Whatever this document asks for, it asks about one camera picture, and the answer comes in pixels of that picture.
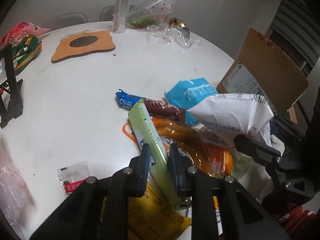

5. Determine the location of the green snack packet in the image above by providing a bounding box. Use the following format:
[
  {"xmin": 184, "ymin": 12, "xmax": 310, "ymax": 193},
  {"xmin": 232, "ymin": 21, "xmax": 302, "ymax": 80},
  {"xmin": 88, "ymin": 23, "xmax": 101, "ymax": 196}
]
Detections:
[{"xmin": 128, "ymin": 99, "xmax": 191, "ymax": 210}]

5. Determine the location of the white snack bag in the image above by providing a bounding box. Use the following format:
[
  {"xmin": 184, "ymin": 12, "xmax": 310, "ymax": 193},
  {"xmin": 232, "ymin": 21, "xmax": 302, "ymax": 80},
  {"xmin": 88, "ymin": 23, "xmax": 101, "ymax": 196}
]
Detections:
[{"xmin": 188, "ymin": 94, "xmax": 274, "ymax": 148}]

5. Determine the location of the blue brown chocolate bar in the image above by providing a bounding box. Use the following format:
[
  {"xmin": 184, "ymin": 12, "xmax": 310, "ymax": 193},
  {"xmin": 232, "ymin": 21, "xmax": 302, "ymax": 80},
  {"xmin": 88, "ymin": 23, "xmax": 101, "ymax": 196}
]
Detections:
[{"xmin": 116, "ymin": 89, "xmax": 186, "ymax": 123}]

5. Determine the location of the light blue snack packet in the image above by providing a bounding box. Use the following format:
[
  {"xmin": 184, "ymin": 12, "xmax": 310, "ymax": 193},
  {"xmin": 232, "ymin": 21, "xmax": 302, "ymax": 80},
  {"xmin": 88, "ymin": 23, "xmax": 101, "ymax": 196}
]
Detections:
[{"xmin": 164, "ymin": 78, "xmax": 217, "ymax": 110}]

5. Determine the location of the orange bread bag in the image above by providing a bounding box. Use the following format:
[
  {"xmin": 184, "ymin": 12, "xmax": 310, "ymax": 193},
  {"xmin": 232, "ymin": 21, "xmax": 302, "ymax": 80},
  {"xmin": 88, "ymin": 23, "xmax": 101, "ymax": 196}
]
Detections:
[{"xmin": 123, "ymin": 117, "xmax": 233, "ymax": 178}]

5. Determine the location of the yellow snack packet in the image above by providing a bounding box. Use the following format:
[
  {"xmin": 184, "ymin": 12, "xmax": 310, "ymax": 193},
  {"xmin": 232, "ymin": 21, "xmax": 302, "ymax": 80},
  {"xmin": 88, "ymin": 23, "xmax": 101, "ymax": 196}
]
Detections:
[{"xmin": 101, "ymin": 181, "xmax": 191, "ymax": 239}]

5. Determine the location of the small clear zip bag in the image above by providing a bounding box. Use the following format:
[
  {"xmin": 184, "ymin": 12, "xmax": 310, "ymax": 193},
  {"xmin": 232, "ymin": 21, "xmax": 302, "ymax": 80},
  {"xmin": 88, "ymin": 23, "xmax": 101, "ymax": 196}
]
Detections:
[{"xmin": 57, "ymin": 161, "xmax": 90, "ymax": 195}]

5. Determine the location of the brown cardboard box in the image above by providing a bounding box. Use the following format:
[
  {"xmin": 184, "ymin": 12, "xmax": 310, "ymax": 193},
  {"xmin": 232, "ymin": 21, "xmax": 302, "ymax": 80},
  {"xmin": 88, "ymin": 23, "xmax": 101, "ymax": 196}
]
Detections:
[{"xmin": 217, "ymin": 28, "xmax": 309, "ymax": 114}]

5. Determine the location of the pink plastic bag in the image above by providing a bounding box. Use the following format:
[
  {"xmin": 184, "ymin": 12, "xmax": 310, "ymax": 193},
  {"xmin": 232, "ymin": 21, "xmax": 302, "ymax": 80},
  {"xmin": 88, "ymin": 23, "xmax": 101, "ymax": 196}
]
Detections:
[{"xmin": 1, "ymin": 135, "xmax": 34, "ymax": 225}]

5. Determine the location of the crumpled clear plastic wrap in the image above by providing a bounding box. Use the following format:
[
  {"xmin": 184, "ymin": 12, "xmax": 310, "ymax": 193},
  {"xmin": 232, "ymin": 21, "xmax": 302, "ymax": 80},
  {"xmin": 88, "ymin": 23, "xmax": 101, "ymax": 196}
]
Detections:
[{"xmin": 146, "ymin": 24, "xmax": 201, "ymax": 49}]

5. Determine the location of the gold foil wrapper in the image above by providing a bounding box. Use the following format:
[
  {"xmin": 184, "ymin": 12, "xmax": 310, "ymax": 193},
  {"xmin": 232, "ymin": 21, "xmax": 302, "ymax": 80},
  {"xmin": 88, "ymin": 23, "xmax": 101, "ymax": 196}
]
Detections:
[{"xmin": 169, "ymin": 17, "xmax": 186, "ymax": 28}]

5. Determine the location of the orange toast-shaped coaster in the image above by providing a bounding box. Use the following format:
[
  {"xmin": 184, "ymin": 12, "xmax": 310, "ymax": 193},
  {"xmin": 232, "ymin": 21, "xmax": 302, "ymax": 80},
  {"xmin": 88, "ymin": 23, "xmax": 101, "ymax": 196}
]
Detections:
[{"xmin": 51, "ymin": 31, "xmax": 116, "ymax": 63}]

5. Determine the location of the clear film roll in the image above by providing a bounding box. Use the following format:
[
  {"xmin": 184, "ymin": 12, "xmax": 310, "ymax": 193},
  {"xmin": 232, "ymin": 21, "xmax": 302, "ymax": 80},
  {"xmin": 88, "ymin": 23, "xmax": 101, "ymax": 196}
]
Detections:
[{"xmin": 112, "ymin": 0, "xmax": 130, "ymax": 34}]

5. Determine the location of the black stand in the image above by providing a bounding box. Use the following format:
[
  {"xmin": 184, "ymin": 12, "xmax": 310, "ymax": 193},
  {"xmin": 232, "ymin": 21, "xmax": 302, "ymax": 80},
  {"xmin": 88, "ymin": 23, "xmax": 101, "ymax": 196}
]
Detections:
[{"xmin": 1, "ymin": 44, "xmax": 23, "ymax": 128}]

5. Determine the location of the polka dot plastic bag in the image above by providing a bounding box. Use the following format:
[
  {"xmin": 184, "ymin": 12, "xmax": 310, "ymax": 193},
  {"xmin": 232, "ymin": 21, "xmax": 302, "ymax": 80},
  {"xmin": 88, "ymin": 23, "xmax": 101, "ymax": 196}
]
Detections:
[{"xmin": 126, "ymin": 0, "xmax": 176, "ymax": 28}]

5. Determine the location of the grey chair right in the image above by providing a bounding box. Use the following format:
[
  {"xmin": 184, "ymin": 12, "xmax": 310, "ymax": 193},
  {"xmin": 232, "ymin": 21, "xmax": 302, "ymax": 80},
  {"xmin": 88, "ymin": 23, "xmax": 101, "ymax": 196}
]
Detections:
[{"xmin": 99, "ymin": 4, "xmax": 136, "ymax": 22}]

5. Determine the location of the grey chair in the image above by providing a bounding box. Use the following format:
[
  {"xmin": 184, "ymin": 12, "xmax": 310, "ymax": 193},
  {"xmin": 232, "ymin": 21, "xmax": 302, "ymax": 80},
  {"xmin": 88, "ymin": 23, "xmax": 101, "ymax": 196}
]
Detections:
[
  {"xmin": 99, "ymin": 4, "xmax": 136, "ymax": 22},
  {"xmin": 42, "ymin": 12, "xmax": 89, "ymax": 30}
]

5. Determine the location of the green yellow snack bag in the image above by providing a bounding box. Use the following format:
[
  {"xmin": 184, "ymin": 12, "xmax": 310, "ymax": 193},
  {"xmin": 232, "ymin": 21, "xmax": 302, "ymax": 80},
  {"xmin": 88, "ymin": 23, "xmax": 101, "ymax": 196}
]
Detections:
[{"xmin": 12, "ymin": 34, "xmax": 42, "ymax": 76}]

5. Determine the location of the grey chair left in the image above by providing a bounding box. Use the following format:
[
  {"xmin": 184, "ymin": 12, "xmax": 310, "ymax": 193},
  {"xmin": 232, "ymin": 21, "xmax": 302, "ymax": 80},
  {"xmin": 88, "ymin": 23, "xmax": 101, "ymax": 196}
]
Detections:
[{"xmin": 42, "ymin": 12, "xmax": 89, "ymax": 30}]

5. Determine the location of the pink red snack bag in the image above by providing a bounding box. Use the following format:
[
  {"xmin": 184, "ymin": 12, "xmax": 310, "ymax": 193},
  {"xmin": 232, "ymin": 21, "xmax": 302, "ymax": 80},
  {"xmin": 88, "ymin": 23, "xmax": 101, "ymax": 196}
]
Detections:
[{"xmin": 1, "ymin": 22, "xmax": 50, "ymax": 48}]

